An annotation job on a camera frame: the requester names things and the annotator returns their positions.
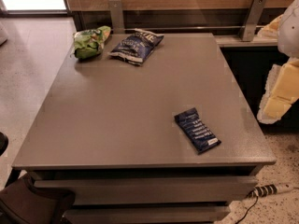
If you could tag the lower grey drawer front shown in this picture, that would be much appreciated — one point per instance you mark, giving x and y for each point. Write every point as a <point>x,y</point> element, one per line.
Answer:
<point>151,215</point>

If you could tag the metal wall bracket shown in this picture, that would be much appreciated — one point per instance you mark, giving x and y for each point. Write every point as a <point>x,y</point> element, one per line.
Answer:
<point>116,15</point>
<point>247,31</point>

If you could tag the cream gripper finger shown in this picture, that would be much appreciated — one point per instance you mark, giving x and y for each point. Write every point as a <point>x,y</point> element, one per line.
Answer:
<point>271,29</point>
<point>281,91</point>

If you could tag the dark brown chair seat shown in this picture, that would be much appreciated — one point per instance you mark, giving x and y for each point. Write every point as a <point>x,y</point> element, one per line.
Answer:
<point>23,203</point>

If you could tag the black round object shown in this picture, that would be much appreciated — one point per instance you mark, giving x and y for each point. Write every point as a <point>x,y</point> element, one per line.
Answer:
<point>3,143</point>

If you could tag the white power strip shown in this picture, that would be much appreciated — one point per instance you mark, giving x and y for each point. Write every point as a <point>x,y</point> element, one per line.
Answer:
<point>271,189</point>

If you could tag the blue rxbar blueberry bar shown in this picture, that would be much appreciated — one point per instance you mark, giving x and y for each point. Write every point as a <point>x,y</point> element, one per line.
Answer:
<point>201,137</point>

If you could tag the green chip bag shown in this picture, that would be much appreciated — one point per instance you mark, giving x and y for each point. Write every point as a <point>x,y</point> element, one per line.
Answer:
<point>90,43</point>

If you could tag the horizontal metal rail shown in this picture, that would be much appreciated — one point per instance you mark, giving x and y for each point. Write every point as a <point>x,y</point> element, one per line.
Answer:
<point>185,28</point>

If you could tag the blue chip bag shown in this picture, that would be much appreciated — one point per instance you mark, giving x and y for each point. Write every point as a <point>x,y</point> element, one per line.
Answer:
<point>137,47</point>

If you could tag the grey drawer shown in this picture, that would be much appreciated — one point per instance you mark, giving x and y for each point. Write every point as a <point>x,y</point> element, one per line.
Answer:
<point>155,190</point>
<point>151,215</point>

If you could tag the upper grey drawer front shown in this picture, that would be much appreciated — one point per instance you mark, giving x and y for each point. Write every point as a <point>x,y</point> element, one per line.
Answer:
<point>155,190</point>

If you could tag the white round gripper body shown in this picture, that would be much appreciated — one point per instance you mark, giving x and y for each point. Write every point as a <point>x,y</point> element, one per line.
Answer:
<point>290,32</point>

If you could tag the left metal wall bracket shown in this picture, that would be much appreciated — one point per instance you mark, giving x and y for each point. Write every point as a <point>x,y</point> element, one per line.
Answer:
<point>116,15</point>

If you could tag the right metal wall bracket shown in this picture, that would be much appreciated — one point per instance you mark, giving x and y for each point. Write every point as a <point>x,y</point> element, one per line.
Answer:
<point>247,31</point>

